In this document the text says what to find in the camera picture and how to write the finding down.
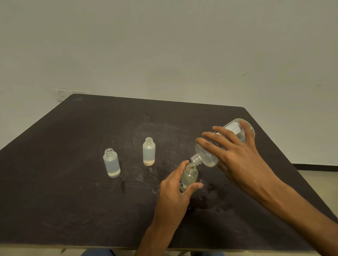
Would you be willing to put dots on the person's left hand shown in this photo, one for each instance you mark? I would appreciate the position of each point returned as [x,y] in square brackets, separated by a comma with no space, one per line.
[171,203]

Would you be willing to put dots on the person's right hand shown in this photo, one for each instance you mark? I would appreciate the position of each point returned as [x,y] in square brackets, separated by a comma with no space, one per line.
[245,166]

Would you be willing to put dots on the small yellowish bottle purple sticker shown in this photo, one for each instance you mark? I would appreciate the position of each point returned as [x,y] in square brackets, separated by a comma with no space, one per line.
[190,176]

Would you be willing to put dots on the large clear plastic bottle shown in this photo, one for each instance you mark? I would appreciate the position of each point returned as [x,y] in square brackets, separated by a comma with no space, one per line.
[208,157]

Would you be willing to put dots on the small bottle with pink sticker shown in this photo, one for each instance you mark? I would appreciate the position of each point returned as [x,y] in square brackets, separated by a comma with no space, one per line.
[149,153]

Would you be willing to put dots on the small plain clear bottle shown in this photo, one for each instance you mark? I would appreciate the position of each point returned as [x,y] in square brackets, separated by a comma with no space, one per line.
[111,164]

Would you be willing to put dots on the person's left forearm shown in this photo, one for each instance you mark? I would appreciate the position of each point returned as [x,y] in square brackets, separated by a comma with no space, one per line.
[154,244]

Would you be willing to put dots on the person's left leg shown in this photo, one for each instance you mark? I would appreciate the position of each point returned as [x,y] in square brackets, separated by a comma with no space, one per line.
[97,252]

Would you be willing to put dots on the black skirting board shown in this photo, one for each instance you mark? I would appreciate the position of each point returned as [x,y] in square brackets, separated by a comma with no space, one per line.
[315,167]

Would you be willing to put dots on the white wall socket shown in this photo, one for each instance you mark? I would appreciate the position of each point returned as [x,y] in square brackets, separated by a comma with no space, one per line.
[69,94]

